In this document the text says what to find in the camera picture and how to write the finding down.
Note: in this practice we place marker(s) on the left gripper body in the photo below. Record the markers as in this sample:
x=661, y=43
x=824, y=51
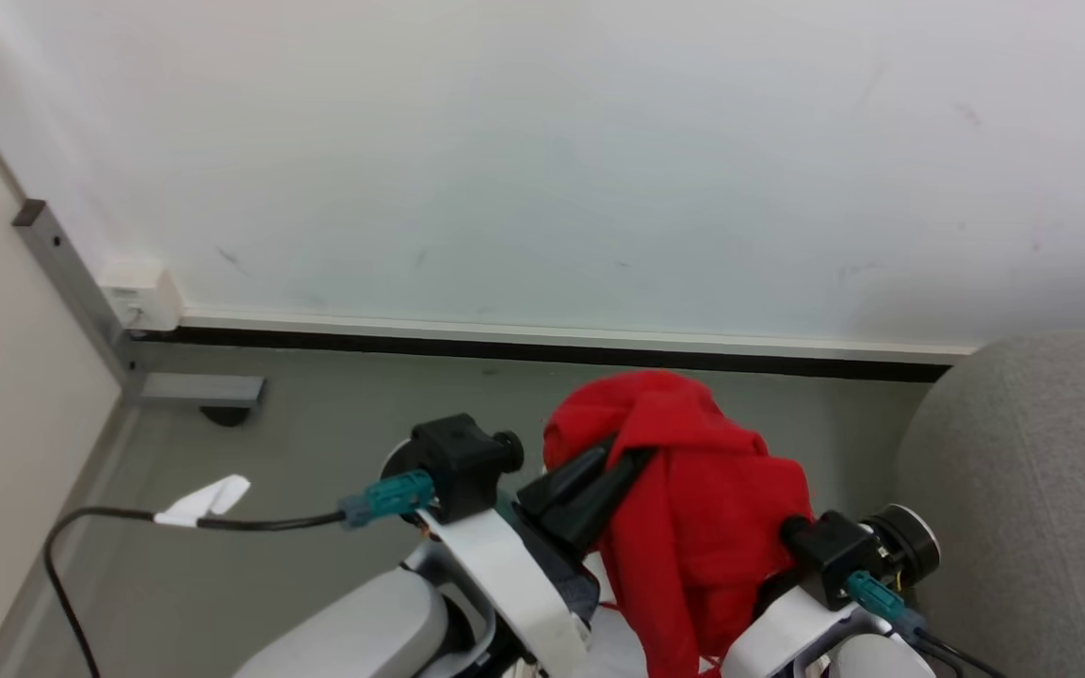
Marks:
x=561, y=574

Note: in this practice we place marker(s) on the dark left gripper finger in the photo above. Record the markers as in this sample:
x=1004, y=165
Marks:
x=604, y=504
x=566, y=480

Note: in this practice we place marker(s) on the red garment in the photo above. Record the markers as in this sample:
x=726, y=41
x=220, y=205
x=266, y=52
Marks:
x=703, y=508

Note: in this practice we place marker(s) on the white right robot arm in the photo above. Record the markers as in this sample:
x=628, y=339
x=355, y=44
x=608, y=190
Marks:
x=816, y=640

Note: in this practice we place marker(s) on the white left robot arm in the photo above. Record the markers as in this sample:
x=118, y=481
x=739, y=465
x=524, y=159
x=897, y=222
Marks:
x=505, y=584

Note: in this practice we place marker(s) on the white and black baseboard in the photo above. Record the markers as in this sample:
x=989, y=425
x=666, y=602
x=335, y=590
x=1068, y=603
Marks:
x=552, y=341

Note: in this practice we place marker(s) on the grey fabric sofa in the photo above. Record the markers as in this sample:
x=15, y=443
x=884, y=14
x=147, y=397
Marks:
x=1042, y=508

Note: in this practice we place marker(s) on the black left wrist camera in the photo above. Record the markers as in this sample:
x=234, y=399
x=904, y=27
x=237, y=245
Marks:
x=462, y=461

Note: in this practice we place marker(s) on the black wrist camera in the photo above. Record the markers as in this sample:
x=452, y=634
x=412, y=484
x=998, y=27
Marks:
x=462, y=461
x=830, y=556

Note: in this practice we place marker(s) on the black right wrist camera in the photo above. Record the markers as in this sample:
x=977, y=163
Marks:
x=830, y=556

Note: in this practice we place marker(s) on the black frame foot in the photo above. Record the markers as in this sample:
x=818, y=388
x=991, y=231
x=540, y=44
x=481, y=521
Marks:
x=225, y=415

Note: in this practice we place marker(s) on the white wall socket box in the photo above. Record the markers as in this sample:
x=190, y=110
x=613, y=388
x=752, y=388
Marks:
x=142, y=294

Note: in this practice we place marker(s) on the grey metal frame post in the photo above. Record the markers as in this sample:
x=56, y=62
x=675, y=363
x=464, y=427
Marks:
x=81, y=282

